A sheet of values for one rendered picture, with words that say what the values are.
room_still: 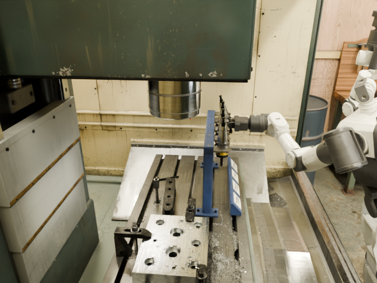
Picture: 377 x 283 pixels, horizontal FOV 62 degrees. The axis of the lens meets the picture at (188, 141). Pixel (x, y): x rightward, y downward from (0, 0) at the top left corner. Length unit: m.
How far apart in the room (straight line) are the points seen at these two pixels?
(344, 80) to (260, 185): 2.08
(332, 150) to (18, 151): 1.01
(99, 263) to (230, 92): 1.20
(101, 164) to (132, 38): 1.60
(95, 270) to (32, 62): 1.02
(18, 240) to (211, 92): 1.35
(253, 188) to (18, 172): 1.33
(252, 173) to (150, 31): 1.38
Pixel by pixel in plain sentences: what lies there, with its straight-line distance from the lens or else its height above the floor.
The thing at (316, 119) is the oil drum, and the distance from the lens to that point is 3.09.
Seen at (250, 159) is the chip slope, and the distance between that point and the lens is 2.07.
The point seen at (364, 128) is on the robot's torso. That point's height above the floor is 1.33.
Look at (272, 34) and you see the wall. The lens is 1.93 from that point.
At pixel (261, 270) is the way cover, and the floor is 0.76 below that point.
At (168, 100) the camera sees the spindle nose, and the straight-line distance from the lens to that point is 0.86.
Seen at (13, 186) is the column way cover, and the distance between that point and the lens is 0.99.
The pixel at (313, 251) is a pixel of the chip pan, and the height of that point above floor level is 0.67.
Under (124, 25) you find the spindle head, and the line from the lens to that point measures 0.80.
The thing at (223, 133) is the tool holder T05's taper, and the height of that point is 1.27.
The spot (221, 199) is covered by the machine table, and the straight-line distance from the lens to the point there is 1.51.
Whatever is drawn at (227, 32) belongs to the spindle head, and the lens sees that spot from 0.77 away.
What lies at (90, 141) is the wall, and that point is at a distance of 2.26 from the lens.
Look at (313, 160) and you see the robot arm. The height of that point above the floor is 1.18.
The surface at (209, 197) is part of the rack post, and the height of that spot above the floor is 0.99.
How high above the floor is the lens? 1.74
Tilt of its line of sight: 24 degrees down
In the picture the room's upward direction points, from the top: straight up
